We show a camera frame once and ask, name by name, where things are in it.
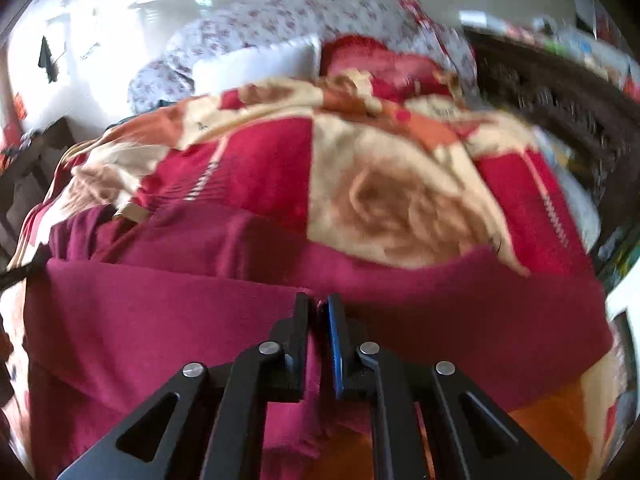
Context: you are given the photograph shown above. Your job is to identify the maroon knit garment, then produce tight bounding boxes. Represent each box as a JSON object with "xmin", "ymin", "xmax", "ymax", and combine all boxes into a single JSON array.
[{"xmin": 22, "ymin": 205, "xmax": 613, "ymax": 466}]

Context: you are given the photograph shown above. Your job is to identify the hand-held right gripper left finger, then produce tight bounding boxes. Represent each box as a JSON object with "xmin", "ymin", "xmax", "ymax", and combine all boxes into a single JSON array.
[{"xmin": 57, "ymin": 292, "xmax": 312, "ymax": 480}]

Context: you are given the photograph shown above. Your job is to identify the dark wooden cabinet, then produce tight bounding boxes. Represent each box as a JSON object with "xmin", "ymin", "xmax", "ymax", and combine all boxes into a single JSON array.
[{"xmin": 0, "ymin": 117, "xmax": 76, "ymax": 256}]

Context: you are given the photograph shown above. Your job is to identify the white pillow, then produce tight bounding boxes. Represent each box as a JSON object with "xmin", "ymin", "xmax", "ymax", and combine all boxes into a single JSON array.
[{"xmin": 192, "ymin": 35, "xmax": 323, "ymax": 96}]

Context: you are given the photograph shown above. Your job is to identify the red frilled cushion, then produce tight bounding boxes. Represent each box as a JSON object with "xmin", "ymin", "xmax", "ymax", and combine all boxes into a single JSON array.
[{"xmin": 320, "ymin": 35, "xmax": 466, "ymax": 106}]

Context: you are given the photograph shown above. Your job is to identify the red cream rose printed blanket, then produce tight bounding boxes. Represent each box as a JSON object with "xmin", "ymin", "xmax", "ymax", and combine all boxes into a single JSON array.
[{"xmin": 0, "ymin": 72, "xmax": 631, "ymax": 480}]

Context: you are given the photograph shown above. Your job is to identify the dark hanging wall item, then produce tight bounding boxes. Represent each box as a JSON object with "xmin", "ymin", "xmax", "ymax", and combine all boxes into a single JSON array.
[{"xmin": 37, "ymin": 35, "xmax": 66, "ymax": 83}]

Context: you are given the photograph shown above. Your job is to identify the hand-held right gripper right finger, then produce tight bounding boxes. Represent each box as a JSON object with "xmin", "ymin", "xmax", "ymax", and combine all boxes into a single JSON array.
[{"xmin": 327, "ymin": 293, "xmax": 573, "ymax": 480}]

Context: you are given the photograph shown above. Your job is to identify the dark carved wooden headboard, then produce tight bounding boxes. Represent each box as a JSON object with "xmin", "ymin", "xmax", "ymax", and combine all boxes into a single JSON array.
[{"xmin": 465, "ymin": 25, "xmax": 640, "ymax": 211}]

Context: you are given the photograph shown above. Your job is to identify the blurred colourful items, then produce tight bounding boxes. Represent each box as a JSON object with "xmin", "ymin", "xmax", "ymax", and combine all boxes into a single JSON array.
[{"xmin": 500, "ymin": 0, "xmax": 640, "ymax": 91}]

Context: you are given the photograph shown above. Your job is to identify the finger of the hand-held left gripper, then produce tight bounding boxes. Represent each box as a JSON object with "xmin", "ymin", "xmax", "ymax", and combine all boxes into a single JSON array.
[{"xmin": 0, "ymin": 255, "xmax": 48, "ymax": 291}]

